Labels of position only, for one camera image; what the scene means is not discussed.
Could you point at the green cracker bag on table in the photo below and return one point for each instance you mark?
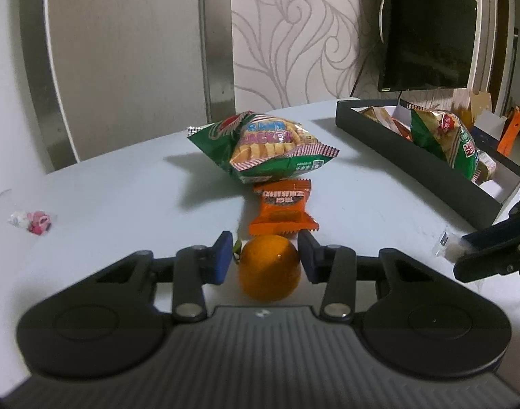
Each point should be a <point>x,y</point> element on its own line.
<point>256,147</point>

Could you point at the orange mandarin fruit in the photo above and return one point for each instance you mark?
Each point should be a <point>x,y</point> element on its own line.
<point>269,268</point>

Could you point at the black tray box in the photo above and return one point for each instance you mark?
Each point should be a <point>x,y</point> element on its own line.
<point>478,205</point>

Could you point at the small clear white packet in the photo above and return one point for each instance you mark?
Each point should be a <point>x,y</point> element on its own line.
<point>452,247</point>

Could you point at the black wall television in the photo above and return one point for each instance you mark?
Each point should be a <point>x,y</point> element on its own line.
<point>428,44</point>

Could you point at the orange snack packet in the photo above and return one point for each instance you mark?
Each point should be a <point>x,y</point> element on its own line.
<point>283,208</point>

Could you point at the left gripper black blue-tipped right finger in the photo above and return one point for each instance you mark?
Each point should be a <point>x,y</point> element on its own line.
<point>407,315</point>

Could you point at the green cracker bag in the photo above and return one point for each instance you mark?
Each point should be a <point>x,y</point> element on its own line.
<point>256,147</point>
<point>442,134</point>

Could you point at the blue orange carton box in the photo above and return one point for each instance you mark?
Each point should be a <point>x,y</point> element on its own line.
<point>474,109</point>

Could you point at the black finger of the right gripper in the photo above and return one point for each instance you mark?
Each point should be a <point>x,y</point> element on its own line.
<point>495,250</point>

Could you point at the brown pastry packet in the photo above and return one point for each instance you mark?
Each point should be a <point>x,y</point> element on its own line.
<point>383,118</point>

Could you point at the pink white candy wrapper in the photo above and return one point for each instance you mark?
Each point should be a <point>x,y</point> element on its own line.
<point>36,222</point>

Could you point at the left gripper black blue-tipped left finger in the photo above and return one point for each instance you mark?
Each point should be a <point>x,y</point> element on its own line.
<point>119,317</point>

